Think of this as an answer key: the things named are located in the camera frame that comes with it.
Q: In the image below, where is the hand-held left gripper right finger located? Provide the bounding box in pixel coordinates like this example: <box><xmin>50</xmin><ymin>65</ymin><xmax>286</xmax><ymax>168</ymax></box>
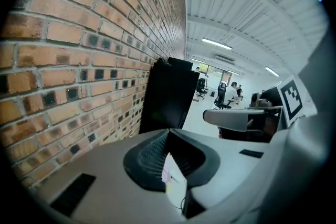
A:
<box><xmin>166</xmin><ymin>128</ymin><xmax>299</xmax><ymax>219</ymax></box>

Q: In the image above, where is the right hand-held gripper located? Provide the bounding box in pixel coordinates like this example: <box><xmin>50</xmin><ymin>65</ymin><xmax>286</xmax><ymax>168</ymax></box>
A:
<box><xmin>203</xmin><ymin>74</ymin><xmax>318</xmax><ymax>143</ymax></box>

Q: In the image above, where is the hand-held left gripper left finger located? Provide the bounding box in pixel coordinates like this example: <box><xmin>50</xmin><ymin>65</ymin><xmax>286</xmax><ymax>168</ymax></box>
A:
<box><xmin>28</xmin><ymin>128</ymin><xmax>185</xmax><ymax>224</ymax></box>

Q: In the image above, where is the black office chair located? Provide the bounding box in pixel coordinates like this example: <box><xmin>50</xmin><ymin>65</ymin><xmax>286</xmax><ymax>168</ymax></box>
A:
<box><xmin>196</xmin><ymin>77</ymin><xmax>208</xmax><ymax>98</ymax></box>
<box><xmin>214</xmin><ymin>83</ymin><xmax>232</xmax><ymax>111</ymax></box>

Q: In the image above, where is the large glass window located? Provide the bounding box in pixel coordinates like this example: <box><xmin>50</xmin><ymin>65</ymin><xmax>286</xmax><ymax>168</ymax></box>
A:
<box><xmin>198</xmin><ymin>62</ymin><xmax>224</xmax><ymax>78</ymax></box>

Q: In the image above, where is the ceiling air vent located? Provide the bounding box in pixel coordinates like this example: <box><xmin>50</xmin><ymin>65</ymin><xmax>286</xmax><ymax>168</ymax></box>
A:
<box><xmin>214</xmin><ymin>54</ymin><xmax>236</xmax><ymax>62</ymax></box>

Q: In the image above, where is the tall black panel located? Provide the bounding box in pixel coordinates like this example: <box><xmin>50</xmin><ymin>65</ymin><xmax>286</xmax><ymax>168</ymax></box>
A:
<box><xmin>138</xmin><ymin>61</ymin><xmax>201</xmax><ymax>135</ymax></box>

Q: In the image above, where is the black cabinet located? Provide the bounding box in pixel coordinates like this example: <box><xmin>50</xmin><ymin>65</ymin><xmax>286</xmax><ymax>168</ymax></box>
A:
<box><xmin>167</xmin><ymin>57</ymin><xmax>194</xmax><ymax>71</ymax></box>

